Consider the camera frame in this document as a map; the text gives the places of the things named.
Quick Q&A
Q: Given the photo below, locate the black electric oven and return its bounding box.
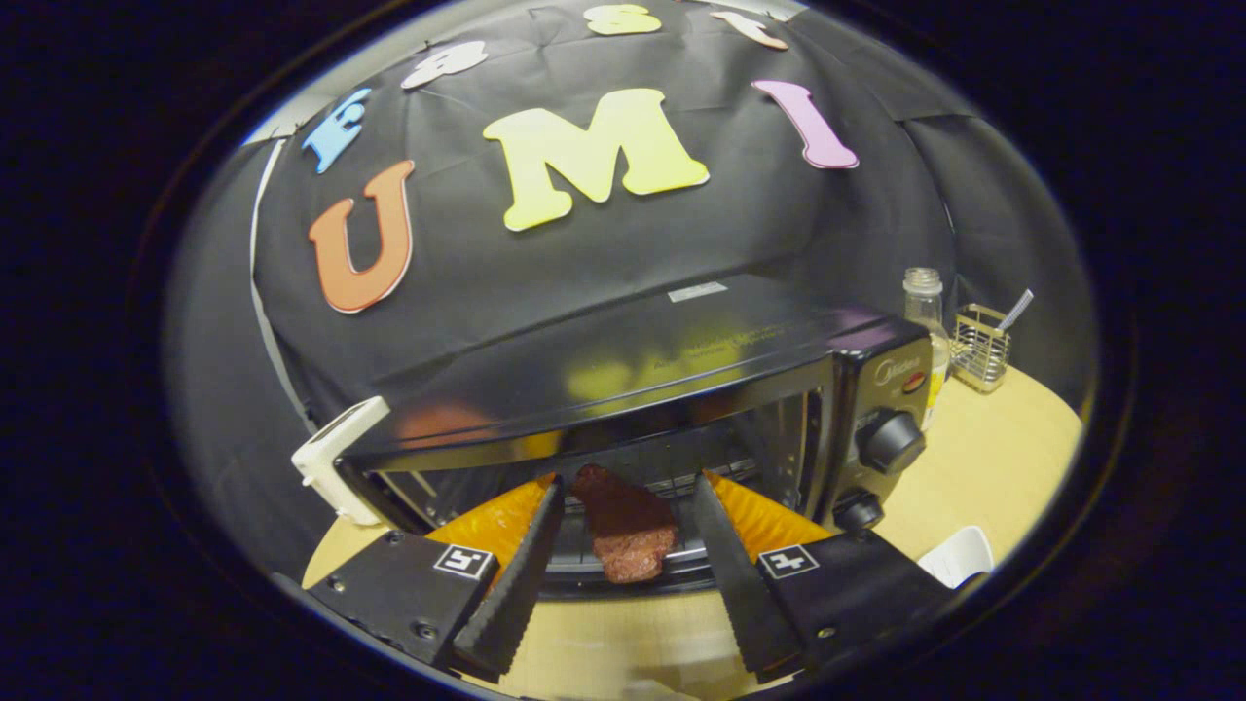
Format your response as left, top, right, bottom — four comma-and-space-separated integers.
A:
336, 275, 937, 600

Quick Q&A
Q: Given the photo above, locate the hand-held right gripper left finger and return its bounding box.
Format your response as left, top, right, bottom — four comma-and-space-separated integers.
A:
307, 473, 568, 684

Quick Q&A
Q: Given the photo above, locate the wire mesh utensil holder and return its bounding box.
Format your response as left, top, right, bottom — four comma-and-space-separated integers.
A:
950, 303, 1013, 394

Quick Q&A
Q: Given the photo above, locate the metal spoon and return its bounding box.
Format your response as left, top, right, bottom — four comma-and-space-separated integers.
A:
995, 288, 1035, 334

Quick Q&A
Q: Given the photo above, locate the white toaster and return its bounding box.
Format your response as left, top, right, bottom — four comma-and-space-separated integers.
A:
291, 395, 392, 528

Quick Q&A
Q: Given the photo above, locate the clear glass bottle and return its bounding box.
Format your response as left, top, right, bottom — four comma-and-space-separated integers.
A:
902, 268, 952, 434

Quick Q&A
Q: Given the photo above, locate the red meat slice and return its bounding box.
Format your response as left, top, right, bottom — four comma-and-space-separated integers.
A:
572, 464, 679, 585

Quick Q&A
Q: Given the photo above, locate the white food dish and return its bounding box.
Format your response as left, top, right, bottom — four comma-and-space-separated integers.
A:
917, 526, 996, 590

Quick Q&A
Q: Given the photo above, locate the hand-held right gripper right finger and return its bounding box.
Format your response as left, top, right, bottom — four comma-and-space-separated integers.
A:
691, 471, 960, 683

